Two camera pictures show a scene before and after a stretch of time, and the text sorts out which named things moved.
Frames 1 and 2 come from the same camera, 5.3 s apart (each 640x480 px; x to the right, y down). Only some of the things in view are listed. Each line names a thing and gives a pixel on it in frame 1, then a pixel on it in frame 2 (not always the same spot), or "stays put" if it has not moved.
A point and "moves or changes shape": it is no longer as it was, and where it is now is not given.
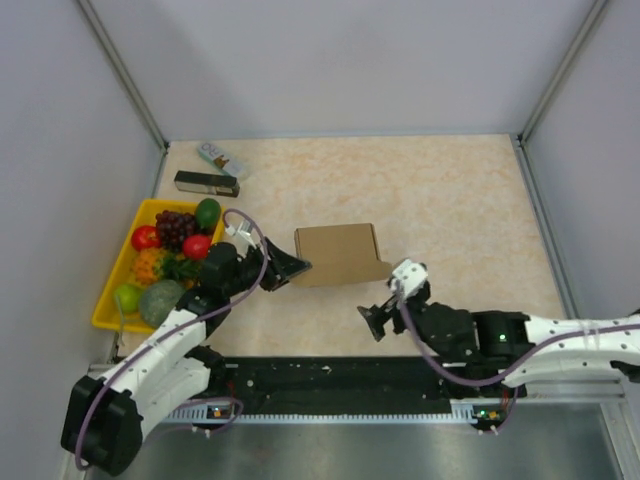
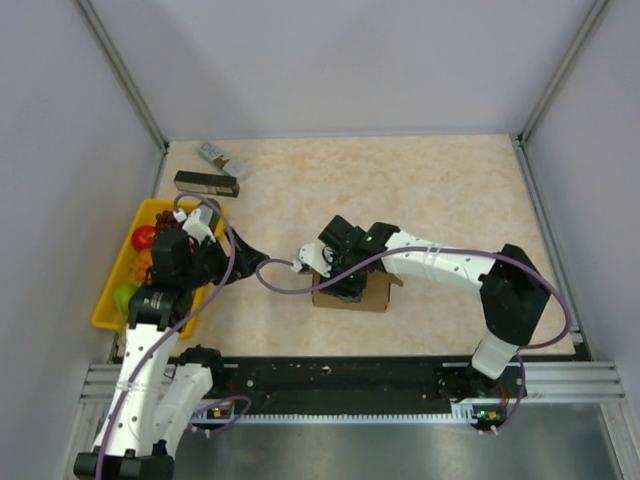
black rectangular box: (206, 183) stays put
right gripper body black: (397, 317) -> (350, 286)
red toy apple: (146, 237) stays put
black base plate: (334, 384) stays put
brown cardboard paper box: (339, 254) moves or changes shape
